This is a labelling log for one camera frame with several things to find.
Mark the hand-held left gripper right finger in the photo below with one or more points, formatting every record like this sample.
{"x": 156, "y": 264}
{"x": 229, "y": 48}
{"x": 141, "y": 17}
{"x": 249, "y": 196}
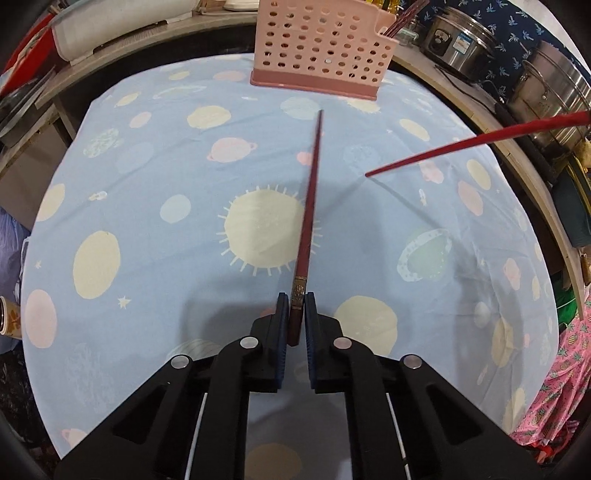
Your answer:
{"x": 310, "y": 323}

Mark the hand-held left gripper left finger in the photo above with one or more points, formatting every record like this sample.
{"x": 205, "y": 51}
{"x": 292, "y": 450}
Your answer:
{"x": 281, "y": 323}

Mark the pink perforated utensil holder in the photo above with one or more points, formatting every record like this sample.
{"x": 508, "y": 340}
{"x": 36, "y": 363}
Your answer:
{"x": 323, "y": 50}

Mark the pink pineapple print cloth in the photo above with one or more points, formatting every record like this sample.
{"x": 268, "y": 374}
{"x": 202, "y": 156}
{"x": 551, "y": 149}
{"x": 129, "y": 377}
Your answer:
{"x": 554, "y": 392}

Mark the green cloth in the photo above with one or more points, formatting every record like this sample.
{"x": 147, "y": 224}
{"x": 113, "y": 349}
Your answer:
{"x": 570, "y": 300}

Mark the orange drink can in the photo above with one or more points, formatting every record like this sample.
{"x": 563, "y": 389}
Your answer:
{"x": 9, "y": 318}

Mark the black induction cooktop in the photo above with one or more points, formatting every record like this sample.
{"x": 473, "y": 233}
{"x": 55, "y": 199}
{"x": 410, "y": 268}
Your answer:
{"x": 521, "y": 138}

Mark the yellow bowl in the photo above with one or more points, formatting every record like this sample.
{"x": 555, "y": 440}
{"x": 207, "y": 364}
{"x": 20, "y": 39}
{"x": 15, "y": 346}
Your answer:
{"x": 579, "y": 177}

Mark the steel rice cooker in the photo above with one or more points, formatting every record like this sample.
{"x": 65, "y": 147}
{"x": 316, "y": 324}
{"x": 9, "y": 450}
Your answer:
{"x": 457, "y": 46}

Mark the brown lumpy object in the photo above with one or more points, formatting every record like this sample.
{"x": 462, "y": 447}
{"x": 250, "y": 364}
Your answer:
{"x": 584, "y": 152}

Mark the pale blue dish drainer box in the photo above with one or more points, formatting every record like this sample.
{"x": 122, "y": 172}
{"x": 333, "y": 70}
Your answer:
{"x": 115, "y": 32}

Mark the steel steamer pot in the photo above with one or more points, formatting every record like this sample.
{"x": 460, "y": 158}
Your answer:
{"x": 549, "y": 87}

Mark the black frying pan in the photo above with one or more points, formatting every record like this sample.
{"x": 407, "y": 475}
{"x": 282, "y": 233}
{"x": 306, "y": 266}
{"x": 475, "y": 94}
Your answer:
{"x": 23, "y": 106}

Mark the navy leaf print cloth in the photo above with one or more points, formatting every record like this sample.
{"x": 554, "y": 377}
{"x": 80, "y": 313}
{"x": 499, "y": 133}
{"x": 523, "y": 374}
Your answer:
{"x": 521, "y": 23}

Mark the red plastic basin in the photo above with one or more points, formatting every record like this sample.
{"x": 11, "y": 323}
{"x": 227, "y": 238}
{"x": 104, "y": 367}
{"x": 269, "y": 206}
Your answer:
{"x": 23, "y": 50}

